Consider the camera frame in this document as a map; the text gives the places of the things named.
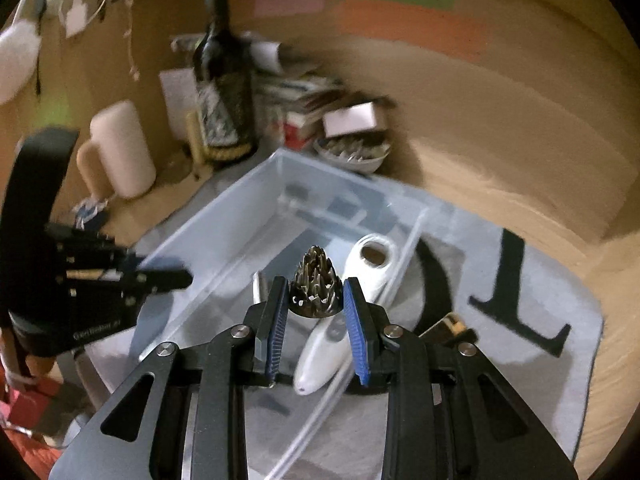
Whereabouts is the pink plastic mug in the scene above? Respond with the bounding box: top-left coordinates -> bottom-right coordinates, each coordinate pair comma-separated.
90,100 -> 157,199

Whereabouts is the pink white box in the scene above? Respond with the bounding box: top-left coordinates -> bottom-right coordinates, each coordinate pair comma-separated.
322,101 -> 381,137

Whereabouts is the orange sticky note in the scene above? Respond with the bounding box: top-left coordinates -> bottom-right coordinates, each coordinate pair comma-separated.
337,0 -> 488,63

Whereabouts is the red white box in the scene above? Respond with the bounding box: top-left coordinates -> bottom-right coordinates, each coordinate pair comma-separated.
282,110 -> 326,150

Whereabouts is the stack of papers and books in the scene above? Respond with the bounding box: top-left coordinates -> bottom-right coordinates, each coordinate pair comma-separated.
170,30 -> 351,116

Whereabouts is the yellow green tube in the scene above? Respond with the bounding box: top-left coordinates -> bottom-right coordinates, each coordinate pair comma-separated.
186,110 -> 208,161

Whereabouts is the white cloth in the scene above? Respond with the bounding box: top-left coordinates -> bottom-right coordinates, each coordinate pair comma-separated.
0,22 -> 42,106

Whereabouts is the grey mat with black letters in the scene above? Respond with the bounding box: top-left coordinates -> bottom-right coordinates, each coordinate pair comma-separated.
75,160 -> 608,476

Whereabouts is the blue sticker card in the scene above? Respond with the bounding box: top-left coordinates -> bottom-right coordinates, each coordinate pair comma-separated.
74,199 -> 111,231

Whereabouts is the dark wine bottle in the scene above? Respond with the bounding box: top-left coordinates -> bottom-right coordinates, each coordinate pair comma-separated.
192,0 -> 257,153

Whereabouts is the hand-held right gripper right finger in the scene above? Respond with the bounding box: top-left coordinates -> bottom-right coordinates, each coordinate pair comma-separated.
342,276 -> 581,480

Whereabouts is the metal pinecone ornament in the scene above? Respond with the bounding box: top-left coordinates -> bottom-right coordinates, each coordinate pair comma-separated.
289,246 -> 345,318

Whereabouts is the black gold lighter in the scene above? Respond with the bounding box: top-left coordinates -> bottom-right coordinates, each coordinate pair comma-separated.
417,311 -> 481,348

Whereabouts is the crocheted bottle coaster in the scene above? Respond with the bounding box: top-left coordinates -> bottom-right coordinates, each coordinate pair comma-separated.
199,137 -> 258,163

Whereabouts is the white hanging tag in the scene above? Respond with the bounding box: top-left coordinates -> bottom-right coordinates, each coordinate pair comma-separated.
59,0 -> 100,38

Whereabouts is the white note paper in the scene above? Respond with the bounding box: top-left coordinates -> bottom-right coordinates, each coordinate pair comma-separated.
159,67 -> 201,138

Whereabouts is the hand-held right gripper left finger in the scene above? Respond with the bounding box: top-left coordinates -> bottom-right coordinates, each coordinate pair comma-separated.
47,276 -> 292,480

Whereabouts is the clear plastic storage box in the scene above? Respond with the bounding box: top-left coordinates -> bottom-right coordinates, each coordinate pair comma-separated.
129,147 -> 432,480

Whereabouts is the bowl of small items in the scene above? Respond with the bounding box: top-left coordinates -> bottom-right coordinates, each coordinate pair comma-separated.
312,130 -> 392,175

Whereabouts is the white handheld device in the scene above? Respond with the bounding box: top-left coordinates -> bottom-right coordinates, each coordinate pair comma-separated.
292,234 -> 398,397

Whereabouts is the red cloth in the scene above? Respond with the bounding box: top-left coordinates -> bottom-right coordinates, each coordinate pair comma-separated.
0,360 -> 66,461

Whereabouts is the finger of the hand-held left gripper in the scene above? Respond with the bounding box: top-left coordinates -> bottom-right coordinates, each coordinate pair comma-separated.
125,259 -> 193,293
7,127 -> 81,233

